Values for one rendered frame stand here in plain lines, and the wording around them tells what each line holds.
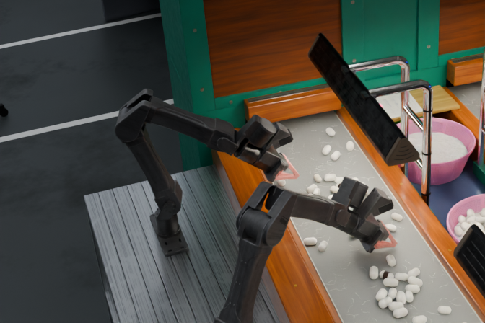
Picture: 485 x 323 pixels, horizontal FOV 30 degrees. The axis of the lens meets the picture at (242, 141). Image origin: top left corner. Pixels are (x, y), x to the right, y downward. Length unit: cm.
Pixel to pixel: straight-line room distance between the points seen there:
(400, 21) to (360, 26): 14
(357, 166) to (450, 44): 58
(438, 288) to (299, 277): 33
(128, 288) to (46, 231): 149
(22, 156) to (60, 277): 100
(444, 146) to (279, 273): 78
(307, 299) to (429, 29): 111
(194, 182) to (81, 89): 225
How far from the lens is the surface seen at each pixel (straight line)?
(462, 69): 298
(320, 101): 283
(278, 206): 195
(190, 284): 240
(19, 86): 512
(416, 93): 298
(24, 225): 396
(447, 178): 271
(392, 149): 211
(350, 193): 220
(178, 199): 248
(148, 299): 238
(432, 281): 227
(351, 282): 226
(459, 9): 297
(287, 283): 222
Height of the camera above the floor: 220
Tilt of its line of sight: 31 degrees down
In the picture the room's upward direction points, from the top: 6 degrees counter-clockwise
